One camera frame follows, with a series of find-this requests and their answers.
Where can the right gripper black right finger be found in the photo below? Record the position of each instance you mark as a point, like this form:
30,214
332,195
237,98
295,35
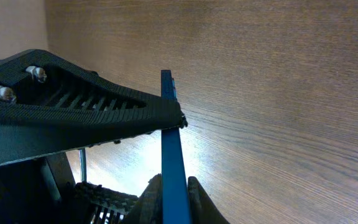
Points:
89,203

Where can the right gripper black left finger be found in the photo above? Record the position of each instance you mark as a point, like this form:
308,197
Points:
50,105

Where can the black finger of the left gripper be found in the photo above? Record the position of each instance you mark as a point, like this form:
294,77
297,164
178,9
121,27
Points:
148,208
203,210

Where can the blue Galaxy smartphone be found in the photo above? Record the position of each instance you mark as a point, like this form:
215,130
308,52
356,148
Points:
175,201

